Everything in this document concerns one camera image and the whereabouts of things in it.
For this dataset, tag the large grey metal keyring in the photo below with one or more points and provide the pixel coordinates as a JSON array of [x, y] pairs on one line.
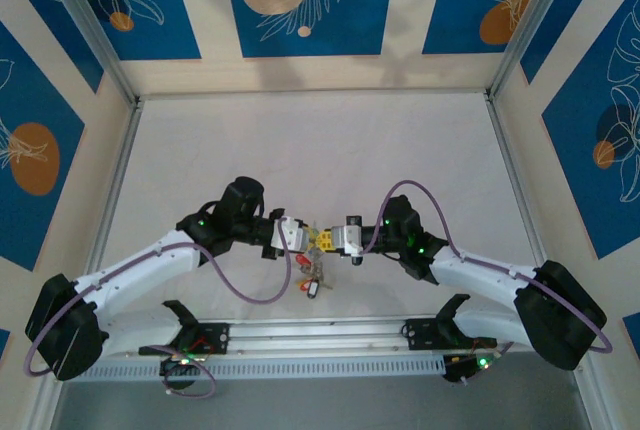
[[316, 265]]

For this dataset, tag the controller board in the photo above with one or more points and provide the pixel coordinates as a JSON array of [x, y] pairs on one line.
[[470, 365], [182, 361]]

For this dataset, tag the right controller board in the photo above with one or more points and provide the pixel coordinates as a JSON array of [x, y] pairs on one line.
[[470, 365]]

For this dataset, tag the aluminium table side rail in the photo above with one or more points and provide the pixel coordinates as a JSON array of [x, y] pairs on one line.
[[505, 140], [121, 165]]

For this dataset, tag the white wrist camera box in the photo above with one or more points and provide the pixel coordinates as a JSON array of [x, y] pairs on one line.
[[347, 240], [290, 236]]

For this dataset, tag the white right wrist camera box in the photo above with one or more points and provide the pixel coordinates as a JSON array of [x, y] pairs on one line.
[[347, 240]]

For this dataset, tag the left controller board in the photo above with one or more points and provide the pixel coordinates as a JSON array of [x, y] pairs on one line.
[[182, 361]]

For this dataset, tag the aluminium mounting rail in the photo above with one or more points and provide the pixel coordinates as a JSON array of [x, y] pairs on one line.
[[320, 337]]

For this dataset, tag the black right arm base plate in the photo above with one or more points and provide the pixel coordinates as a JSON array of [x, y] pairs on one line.
[[420, 335]]

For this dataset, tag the aluminium frame post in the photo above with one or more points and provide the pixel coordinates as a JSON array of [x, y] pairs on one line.
[[585, 400], [85, 15], [535, 15], [45, 402]]

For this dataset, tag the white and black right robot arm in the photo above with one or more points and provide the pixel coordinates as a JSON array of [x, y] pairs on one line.
[[480, 270]]

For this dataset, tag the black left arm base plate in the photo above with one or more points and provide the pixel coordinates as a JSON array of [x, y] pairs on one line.
[[217, 337]]

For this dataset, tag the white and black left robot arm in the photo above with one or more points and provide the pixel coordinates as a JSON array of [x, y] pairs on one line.
[[140, 265]]

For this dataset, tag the blue tag key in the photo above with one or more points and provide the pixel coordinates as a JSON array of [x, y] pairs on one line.
[[313, 291]]

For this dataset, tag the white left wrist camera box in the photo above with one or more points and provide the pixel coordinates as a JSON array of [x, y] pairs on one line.
[[290, 236]]

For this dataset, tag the red tag key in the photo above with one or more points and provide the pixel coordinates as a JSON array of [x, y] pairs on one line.
[[301, 284], [302, 261]]

